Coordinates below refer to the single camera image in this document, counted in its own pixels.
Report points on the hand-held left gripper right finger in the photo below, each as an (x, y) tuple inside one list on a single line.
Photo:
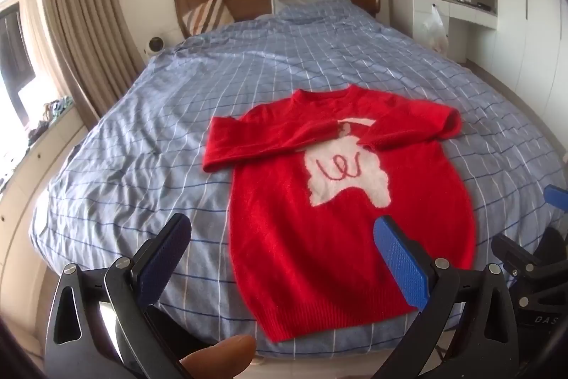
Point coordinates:
[(399, 261)]

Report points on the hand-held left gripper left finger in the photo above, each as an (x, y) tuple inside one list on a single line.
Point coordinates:
[(163, 261)]

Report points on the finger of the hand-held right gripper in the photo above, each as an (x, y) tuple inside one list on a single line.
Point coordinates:
[(557, 200), (517, 257)]

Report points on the red knitted sweater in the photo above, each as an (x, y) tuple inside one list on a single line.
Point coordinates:
[(288, 228)]

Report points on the person's left hand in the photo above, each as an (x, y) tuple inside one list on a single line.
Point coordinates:
[(219, 357)]

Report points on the bed with blue checked sheet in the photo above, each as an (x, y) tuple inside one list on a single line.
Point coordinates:
[(177, 117)]

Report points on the white low window cabinet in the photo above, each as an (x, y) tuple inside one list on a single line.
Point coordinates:
[(31, 174)]

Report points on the white wardrobe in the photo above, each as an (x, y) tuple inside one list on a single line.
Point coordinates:
[(528, 28)]

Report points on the windowsill clutter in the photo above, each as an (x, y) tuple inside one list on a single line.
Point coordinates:
[(51, 115)]

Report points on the clear plastic bag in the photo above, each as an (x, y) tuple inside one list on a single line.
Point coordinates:
[(434, 32)]

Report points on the white built-in desk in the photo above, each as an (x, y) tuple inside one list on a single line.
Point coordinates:
[(461, 15)]

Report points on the round white bedside device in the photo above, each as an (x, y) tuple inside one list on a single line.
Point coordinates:
[(154, 47)]

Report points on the beige curtain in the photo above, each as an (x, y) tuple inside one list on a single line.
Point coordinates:
[(84, 28)]

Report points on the striped brown cushion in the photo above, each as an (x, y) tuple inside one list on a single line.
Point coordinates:
[(206, 17)]

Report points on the window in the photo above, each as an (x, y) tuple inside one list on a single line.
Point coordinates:
[(13, 59)]

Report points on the blue checked pillow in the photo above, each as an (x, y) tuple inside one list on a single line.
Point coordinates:
[(310, 4)]

